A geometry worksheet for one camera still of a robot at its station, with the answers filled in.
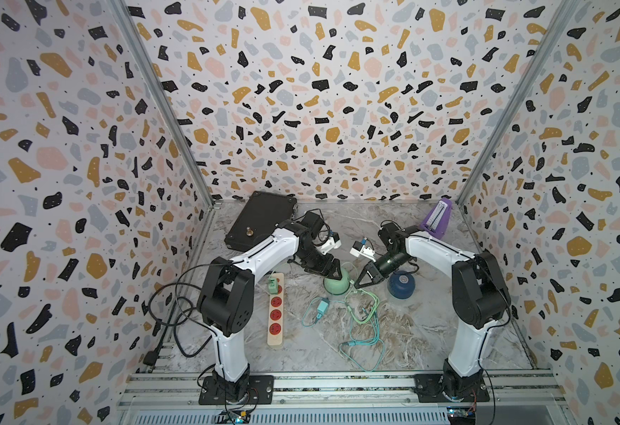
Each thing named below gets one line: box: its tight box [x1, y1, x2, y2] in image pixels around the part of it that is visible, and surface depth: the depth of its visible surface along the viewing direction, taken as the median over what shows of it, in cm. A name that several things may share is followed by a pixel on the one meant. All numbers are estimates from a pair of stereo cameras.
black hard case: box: [224, 191, 297, 253], surface depth 116 cm
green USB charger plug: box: [267, 278, 279, 295], surface depth 88 cm
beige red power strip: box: [267, 272, 286, 348], surface depth 87 cm
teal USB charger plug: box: [317, 297, 331, 317], surface depth 89 cm
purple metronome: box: [419, 197, 453, 240], surface depth 103 cm
